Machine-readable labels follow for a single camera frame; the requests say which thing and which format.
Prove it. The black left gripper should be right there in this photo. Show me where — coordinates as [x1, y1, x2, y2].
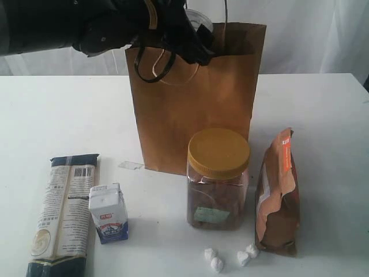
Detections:
[129, 1, 214, 66]

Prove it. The dark jar with metal lid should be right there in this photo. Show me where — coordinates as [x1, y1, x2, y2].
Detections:
[183, 9, 214, 40]

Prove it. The brown paper bag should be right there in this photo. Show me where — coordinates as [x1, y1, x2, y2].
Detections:
[125, 22, 266, 175]

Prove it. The brown orange standup pouch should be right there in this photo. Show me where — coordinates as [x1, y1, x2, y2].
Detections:
[255, 128, 300, 256]

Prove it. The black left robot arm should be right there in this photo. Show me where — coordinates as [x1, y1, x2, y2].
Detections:
[1, 0, 213, 65]

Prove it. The clear jar with yellow lid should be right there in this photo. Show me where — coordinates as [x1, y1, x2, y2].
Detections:
[187, 128, 250, 230]

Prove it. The clear tape piece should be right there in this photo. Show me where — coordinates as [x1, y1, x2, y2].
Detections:
[118, 161, 145, 170]

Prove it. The small white milk carton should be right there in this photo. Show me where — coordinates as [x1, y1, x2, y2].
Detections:
[89, 183, 129, 244]

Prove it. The white wrapped candy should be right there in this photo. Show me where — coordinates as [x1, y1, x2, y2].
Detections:
[246, 244, 259, 259]
[210, 257, 224, 273]
[237, 250, 251, 267]
[204, 248, 218, 262]

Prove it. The long noodle package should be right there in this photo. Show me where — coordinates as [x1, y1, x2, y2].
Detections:
[26, 154, 98, 276]

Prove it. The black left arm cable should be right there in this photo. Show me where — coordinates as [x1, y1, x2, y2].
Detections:
[133, 44, 177, 84]

